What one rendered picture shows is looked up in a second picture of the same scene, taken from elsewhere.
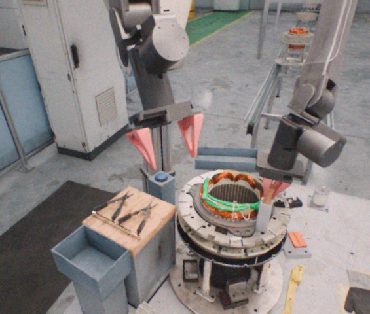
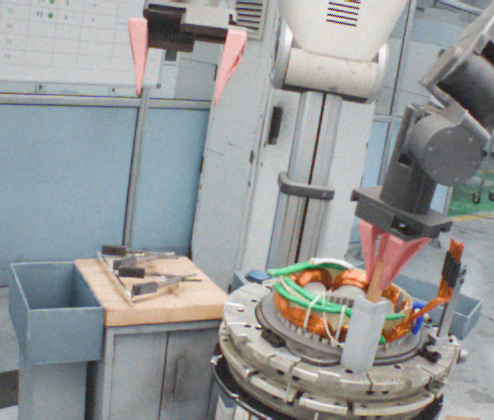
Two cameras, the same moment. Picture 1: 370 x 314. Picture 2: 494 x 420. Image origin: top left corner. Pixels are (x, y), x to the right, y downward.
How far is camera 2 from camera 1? 44 cm
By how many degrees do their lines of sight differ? 29
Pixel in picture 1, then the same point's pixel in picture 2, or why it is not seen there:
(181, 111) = (210, 17)
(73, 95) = (246, 189)
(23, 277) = not seen: outside the picture
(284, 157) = (398, 178)
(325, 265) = not seen: outside the picture
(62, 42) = (262, 98)
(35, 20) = not seen: hidden behind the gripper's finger
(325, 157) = (436, 155)
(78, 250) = (51, 304)
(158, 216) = (191, 300)
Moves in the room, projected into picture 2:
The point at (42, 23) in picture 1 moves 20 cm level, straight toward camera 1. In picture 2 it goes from (245, 66) to (240, 67)
